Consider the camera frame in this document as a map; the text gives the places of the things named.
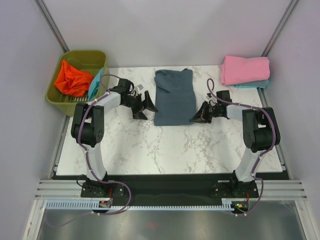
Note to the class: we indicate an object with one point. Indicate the aluminium rail frame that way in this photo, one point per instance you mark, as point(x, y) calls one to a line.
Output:
point(143, 149)

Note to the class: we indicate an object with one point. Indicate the folded pink t shirt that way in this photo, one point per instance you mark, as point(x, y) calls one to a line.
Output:
point(237, 70)

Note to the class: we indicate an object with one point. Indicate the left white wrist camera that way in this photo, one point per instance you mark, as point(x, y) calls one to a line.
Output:
point(138, 88)

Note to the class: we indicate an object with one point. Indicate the orange t shirt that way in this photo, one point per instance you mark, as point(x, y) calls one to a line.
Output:
point(71, 81)

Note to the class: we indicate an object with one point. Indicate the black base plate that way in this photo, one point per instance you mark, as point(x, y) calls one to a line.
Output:
point(176, 189)

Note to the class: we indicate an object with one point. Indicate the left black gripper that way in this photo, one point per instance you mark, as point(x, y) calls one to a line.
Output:
point(138, 114)

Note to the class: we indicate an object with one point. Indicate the right corner aluminium post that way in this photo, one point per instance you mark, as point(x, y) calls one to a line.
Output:
point(280, 26)

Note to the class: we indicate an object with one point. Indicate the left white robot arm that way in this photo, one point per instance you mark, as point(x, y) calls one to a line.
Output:
point(88, 129)

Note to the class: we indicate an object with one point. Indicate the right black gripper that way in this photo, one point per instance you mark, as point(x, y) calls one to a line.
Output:
point(201, 116)

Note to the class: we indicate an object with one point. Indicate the left corner aluminium post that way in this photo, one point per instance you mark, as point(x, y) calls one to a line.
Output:
point(52, 25)

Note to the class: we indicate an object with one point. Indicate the light blue cloth in bin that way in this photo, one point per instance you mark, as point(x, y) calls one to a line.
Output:
point(94, 86)

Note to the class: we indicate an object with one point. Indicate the slotted cable duct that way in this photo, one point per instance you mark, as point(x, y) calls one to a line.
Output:
point(59, 204)

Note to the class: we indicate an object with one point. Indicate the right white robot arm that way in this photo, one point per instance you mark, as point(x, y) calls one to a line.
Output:
point(260, 134)

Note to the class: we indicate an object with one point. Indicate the folded teal t shirt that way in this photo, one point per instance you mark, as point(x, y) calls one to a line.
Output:
point(262, 84)

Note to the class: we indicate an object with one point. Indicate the corner aluminium post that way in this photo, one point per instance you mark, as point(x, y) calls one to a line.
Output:
point(280, 26)
point(52, 25)

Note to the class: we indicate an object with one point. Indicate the grey-blue t shirt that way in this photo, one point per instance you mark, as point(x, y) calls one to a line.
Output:
point(175, 97)

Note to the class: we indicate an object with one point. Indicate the olive green plastic bin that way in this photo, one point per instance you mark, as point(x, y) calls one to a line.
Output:
point(88, 61)

